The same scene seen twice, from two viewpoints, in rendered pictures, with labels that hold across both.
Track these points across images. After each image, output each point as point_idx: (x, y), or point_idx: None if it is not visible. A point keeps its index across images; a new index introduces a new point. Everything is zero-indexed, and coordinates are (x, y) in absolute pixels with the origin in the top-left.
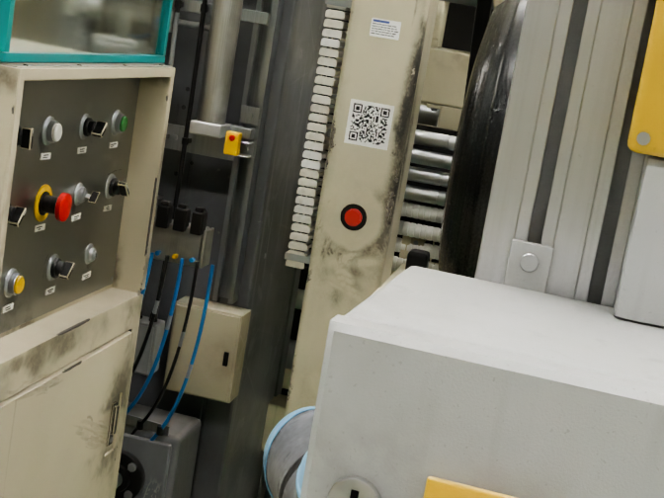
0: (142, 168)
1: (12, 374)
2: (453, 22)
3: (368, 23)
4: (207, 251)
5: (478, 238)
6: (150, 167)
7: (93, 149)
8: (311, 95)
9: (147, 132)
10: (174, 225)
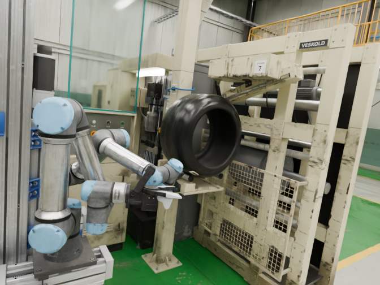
0: (132, 132)
1: (76, 159)
2: (261, 111)
3: (170, 104)
4: (155, 151)
5: (161, 145)
6: (132, 132)
7: (113, 127)
8: (202, 125)
9: (132, 126)
10: (149, 146)
